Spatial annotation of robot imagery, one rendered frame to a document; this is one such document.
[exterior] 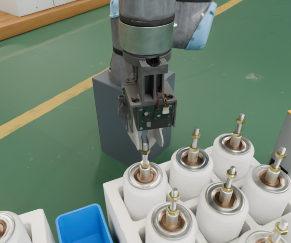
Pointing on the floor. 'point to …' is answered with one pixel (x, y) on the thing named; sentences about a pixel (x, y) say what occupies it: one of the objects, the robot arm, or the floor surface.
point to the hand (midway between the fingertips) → (144, 140)
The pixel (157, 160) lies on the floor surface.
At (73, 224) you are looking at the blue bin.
